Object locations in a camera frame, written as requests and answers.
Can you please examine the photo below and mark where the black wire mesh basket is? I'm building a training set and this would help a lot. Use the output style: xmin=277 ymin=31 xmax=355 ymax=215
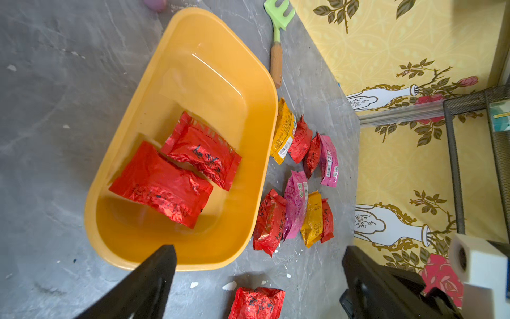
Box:
xmin=443 ymin=85 xmax=509 ymax=241

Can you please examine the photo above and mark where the patterned tin jar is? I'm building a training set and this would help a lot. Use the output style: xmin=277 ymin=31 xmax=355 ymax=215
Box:
xmin=489 ymin=99 xmax=510 ymax=132

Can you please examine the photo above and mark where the red foil tea bag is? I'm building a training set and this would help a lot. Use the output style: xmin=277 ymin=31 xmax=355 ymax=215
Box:
xmin=253 ymin=190 xmax=287 ymax=257
xmin=304 ymin=133 xmax=321 ymax=179
xmin=320 ymin=199 xmax=334 ymax=243
xmin=228 ymin=287 xmax=286 ymax=319
xmin=288 ymin=116 xmax=313 ymax=163
xmin=161 ymin=112 xmax=242 ymax=191
xmin=109 ymin=141 xmax=213 ymax=229

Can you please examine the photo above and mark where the yellow tea bag packet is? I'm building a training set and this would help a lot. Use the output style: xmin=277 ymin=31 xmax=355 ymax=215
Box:
xmin=270 ymin=98 xmax=297 ymax=165
xmin=300 ymin=191 xmax=323 ymax=248

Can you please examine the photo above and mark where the green toy rake wooden handle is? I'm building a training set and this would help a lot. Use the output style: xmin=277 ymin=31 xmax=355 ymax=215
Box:
xmin=264 ymin=0 xmax=296 ymax=89

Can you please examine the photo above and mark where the magenta tea bag packet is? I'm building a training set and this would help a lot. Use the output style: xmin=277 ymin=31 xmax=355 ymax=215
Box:
xmin=282 ymin=171 xmax=308 ymax=240

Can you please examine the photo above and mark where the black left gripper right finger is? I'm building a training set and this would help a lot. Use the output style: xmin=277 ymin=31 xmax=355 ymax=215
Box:
xmin=339 ymin=246 xmax=462 ymax=318

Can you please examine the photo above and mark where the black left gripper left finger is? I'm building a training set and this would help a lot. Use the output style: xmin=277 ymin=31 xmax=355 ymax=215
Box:
xmin=77 ymin=245 xmax=177 ymax=318

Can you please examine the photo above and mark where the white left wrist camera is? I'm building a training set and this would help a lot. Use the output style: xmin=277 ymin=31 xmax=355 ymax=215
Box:
xmin=449 ymin=234 xmax=509 ymax=318

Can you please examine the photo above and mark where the orange oval storage box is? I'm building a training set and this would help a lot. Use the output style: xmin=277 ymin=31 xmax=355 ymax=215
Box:
xmin=84 ymin=7 xmax=278 ymax=271

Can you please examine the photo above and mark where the purple toy fork pink handle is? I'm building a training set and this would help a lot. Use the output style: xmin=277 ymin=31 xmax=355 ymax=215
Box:
xmin=143 ymin=0 xmax=167 ymax=13

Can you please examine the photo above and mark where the pink tea bag packet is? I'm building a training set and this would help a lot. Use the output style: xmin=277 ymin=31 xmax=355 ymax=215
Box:
xmin=320 ymin=134 xmax=339 ymax=187

